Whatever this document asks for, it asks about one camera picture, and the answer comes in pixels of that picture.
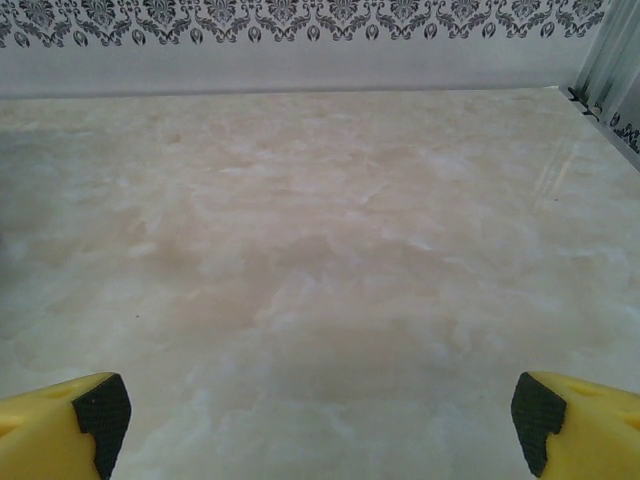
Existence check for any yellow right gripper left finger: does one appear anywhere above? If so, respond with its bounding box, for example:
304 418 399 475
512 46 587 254
0 372 134 480

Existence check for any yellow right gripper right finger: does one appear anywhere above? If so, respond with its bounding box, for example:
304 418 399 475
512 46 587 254
510 370 640 480

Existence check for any aluminium side rail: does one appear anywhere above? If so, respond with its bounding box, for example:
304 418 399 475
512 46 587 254
567 87 640 174

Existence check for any black corner bracket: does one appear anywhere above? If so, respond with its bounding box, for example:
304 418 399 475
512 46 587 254
567 85 604 119

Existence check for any aluminium frame post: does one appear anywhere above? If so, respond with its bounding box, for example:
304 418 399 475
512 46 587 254
574 0 640 126

